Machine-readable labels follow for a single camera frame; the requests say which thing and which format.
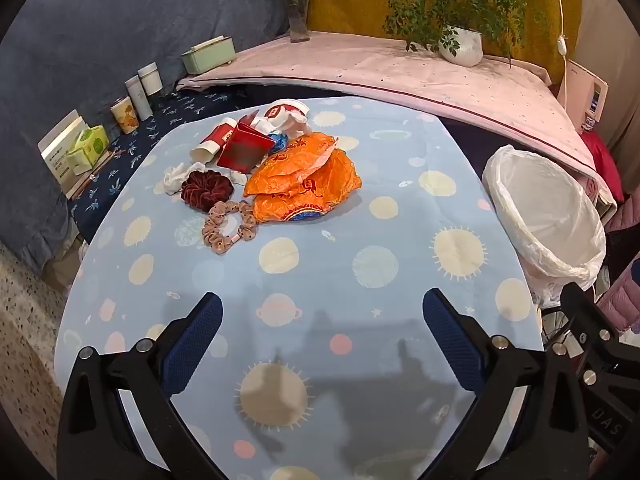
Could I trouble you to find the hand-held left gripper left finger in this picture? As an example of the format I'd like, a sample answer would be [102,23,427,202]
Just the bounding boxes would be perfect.
[57,291,227,480]

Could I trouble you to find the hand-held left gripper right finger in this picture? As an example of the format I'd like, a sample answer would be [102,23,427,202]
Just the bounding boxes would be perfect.
[422,288,592,480]

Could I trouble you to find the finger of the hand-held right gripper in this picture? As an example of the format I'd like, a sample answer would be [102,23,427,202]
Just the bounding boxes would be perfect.
[547,282,640,401]

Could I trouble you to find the bin with white bag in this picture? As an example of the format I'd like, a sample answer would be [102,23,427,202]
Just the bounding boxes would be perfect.
[482,144,607,308]

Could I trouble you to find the white woven wipe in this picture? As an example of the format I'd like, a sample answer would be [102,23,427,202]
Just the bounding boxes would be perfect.
[285,110,313,137]

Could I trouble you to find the pink padded jacket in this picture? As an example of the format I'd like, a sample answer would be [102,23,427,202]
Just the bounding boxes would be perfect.
[597,195,640,336]

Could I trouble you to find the pink dotted scrunchie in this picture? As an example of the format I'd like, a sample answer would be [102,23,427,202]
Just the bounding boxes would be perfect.
[201,200,258,257]

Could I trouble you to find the maroon velvet scrunchie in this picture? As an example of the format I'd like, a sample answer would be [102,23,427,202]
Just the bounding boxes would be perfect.
[180,169,235,208]

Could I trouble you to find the red cloth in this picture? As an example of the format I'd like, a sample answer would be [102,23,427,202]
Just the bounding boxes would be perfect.
[582,130,626,201]

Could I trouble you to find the light blue planet-print tablecloth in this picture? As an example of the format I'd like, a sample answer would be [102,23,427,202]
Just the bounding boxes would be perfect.
[54,96,546,480]

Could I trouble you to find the crumpled white tissue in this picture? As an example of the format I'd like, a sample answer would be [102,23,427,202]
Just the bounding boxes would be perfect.
[162,161,208,196]

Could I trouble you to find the orange plastic bag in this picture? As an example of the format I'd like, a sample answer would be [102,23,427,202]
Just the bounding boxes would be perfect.
[244,131,362,223]

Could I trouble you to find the thin brown notebook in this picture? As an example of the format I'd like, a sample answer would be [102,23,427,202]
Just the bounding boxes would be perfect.
[65,152,113,198]

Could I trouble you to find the red paper box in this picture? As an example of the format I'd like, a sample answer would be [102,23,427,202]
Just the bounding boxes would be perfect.
[216,115,275,173]

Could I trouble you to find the red paper cup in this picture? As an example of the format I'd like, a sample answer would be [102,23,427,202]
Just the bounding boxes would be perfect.
[190,117,238,163]

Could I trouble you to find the green tissue packet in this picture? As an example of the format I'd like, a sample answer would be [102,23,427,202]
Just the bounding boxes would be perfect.
[67,125,110,176]

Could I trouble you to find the navy patterned cloth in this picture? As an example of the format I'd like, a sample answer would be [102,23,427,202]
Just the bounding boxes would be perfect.
[70,87,261,216]

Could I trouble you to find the white cardboard box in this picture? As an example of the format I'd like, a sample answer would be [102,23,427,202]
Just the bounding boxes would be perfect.
[37,109,91,196]

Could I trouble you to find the orange-print paper cup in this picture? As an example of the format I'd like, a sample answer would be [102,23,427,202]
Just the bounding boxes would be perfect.
[111,97,140,135]

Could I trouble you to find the crushed red and white cup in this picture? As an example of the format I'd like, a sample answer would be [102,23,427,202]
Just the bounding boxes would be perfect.
[250,99,311,133]

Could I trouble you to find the tall white bottle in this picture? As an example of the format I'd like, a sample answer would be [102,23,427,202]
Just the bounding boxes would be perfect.
[125,75,153,122]

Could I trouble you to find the short white jar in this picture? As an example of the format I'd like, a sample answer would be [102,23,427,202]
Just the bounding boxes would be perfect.
[137,62,165,98]

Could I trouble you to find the pink blanket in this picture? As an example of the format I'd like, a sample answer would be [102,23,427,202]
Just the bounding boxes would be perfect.
[175,30,618,211]

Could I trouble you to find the pale green tissue box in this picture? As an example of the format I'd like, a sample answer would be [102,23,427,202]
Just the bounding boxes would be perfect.
[181,35,237,76]

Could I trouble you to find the green plant in white pot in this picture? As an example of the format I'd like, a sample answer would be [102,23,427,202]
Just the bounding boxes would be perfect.
[347,0,551,68]

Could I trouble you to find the grey-blue blanket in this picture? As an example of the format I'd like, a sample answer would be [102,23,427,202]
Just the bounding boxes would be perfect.
[0,0,311,271]

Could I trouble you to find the glass vase with red flowers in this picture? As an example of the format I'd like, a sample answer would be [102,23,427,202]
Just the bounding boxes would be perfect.
[265,0,321,43]

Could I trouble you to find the mustard yellow cloth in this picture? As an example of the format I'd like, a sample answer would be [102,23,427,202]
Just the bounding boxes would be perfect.
[307,0,583,86]

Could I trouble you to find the white wall device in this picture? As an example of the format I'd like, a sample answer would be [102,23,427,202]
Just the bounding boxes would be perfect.
[565,60,610,133]

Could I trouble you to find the white cable with switch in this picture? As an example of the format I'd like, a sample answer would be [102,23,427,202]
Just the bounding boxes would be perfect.
[547,0,571,106]

